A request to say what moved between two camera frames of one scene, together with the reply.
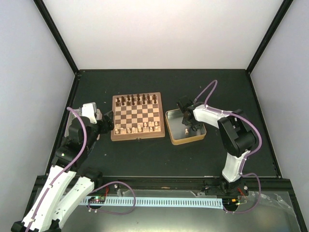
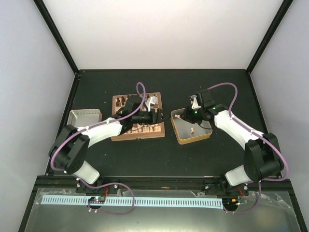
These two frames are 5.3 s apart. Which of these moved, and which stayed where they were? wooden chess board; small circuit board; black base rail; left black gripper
Moved: left black gripper
Stayed: black base rail; small circuit board; wooden chess board
